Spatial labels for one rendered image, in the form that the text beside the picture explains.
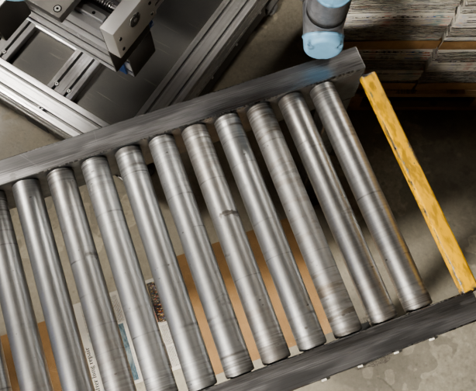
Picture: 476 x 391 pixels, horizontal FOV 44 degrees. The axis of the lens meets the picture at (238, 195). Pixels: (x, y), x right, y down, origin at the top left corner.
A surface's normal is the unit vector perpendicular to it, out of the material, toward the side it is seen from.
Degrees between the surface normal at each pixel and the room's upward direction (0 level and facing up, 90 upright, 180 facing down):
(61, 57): 0
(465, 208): 0
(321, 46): 90
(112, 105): 0
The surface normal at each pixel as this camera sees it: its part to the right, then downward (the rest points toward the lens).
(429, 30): 0.00, 0.95
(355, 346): 0.00, -0.31
